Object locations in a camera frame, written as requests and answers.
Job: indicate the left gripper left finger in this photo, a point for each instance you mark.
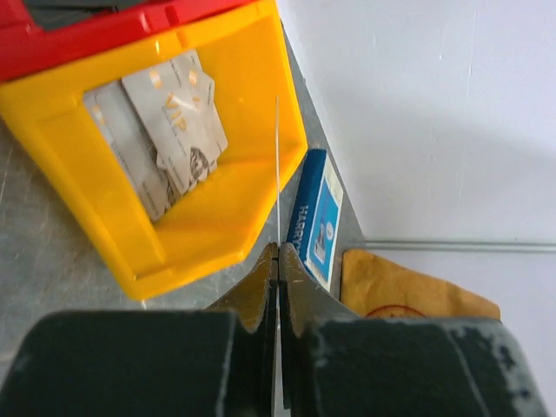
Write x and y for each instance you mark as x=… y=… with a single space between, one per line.
x=215 y=361

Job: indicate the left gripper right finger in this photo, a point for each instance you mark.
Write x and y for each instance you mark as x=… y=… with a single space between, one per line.
x=336 y=363

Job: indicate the yellow canvas tote bag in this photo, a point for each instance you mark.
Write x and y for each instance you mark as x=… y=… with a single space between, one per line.
x=375 y=287

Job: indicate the blue white box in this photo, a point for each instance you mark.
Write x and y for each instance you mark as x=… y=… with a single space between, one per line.
x=314 y=223

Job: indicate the yellow plastic bin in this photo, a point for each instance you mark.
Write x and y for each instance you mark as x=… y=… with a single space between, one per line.
x=217 y=223

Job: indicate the plastic bags in yellow bin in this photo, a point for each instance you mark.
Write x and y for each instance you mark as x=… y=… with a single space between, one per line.
x=115 y=116

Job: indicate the red plastic bin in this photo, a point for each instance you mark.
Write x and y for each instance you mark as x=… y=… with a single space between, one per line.
x=26 y=48

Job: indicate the black parts in red bin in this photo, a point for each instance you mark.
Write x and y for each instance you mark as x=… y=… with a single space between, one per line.
x=56 y=14

